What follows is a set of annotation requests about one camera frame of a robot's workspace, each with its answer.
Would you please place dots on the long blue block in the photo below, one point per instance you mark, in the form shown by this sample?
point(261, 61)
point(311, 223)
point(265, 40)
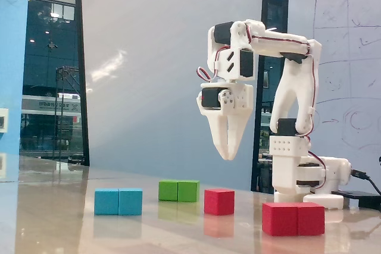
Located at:
point(119, 202)

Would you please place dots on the small red cube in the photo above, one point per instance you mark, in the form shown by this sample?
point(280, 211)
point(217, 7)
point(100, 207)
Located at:
point(218, 202)

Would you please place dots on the black window frame post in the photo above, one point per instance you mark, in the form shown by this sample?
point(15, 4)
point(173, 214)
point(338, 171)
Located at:
point(81, 87)

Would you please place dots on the long green block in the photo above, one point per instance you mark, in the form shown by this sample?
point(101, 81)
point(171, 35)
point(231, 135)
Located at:
point(178, 191)

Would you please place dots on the white wall socket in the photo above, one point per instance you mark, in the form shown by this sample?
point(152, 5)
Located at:
point(3, 120)

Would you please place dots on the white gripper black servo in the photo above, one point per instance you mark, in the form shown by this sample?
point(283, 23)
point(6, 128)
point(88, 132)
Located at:
point(241, 99)

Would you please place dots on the long red block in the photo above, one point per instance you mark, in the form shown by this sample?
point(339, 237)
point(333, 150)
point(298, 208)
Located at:
point(291, 219)

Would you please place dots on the flat black box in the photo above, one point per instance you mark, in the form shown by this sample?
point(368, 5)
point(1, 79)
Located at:
point(363, 199)

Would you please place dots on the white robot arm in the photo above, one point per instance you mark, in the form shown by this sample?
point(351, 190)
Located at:
point(297, 72)

